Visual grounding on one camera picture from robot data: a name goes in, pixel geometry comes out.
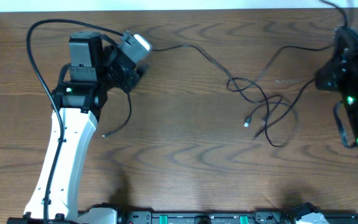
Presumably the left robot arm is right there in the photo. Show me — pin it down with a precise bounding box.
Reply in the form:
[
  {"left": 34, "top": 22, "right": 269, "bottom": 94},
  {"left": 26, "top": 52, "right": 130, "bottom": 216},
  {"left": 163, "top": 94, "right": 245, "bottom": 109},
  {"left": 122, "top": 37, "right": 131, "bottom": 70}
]
[{"left": 8, "top": 31, "right": 152, "bottom": 223}]

